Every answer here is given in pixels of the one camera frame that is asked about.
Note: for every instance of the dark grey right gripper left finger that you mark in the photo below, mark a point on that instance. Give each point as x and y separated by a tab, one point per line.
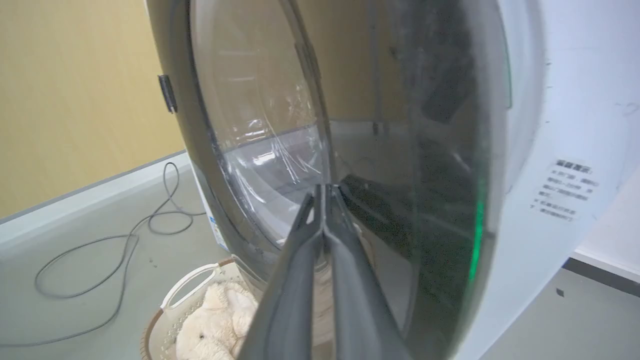
287	305

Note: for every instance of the white warning label sticker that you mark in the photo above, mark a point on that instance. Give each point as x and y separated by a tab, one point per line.
564	189

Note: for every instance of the round glass washing machine door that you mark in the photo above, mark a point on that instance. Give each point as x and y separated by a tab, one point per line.
400	125

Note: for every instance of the cream plush teddy bear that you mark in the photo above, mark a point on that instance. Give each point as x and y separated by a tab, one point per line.
217	325

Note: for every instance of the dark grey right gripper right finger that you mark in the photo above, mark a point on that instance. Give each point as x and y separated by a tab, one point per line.
360	305

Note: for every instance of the white plastic laundry basket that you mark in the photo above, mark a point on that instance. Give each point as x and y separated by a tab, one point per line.
172	310

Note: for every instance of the white washing machine body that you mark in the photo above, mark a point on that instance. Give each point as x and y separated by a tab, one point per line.
560	150

